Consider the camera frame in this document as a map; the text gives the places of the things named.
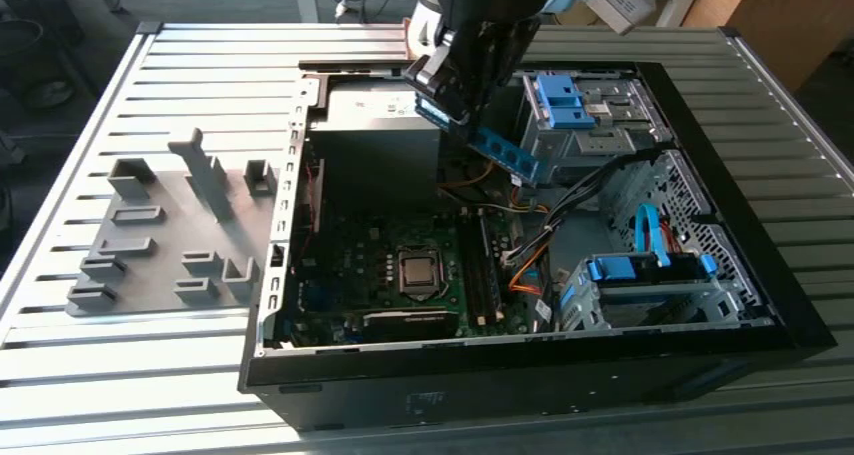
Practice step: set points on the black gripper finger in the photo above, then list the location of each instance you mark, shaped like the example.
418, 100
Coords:
434, 75
504, 55

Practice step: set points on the blue RAM stick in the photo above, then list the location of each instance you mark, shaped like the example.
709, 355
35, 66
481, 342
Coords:
508, 152

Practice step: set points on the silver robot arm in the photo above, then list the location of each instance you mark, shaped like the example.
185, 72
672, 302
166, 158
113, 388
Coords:
423, 30

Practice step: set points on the black RAM slot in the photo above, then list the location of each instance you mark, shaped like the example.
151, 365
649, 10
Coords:
468, 265

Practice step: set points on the white power supply label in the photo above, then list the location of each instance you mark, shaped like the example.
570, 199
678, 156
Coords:
367, 106

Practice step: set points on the gray power supply unit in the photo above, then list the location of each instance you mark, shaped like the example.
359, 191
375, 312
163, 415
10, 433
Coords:
374, 165

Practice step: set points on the gray metal drive cage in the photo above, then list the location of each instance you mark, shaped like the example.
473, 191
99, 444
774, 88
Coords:
601, 145

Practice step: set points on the white board connector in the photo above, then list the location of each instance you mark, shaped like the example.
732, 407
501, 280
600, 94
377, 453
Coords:
509, 257

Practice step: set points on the silver CPU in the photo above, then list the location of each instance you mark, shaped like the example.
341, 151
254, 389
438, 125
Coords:
419, 271

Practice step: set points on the green motherboard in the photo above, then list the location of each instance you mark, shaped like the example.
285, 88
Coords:
361, 275

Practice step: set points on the wooden cabinet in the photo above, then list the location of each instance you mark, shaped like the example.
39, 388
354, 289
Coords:
788, 25

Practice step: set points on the CPU socket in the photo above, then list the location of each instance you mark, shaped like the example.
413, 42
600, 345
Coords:
421, 292

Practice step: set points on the gray parts rack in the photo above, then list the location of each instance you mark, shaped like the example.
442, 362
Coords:
167, 215

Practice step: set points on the black graphics card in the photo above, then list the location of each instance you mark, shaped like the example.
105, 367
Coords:
414, 322

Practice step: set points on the gray disk bay cage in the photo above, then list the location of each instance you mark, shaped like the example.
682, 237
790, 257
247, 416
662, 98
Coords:
668, 300

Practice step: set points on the dark wheeled cart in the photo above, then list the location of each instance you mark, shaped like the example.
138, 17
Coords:
47, 90

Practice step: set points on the black PC case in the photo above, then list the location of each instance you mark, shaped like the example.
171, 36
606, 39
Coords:
468, 385

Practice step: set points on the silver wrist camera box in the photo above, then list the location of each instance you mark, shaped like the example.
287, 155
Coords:
617, 5

